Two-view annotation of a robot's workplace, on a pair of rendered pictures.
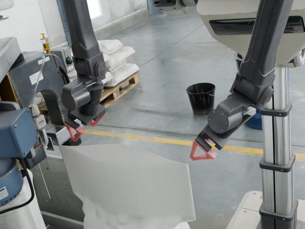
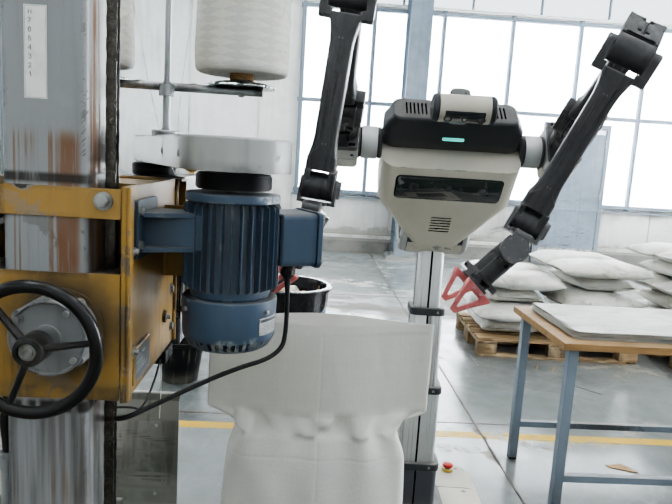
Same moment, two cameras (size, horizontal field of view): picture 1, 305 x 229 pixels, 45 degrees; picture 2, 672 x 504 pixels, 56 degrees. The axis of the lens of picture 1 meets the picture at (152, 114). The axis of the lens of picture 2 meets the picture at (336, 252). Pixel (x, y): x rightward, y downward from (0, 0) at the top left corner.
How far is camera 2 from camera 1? 0.92 m
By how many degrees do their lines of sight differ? 37
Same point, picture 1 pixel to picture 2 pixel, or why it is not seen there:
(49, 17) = not seen: outside the picture
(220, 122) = (519, 249)
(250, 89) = (534, 221)
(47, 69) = not seen: hidden behind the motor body
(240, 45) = (414, 215)
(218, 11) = (413, 164)
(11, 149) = (308, 251)
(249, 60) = (544, 187)
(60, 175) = not seen: hidden behind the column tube
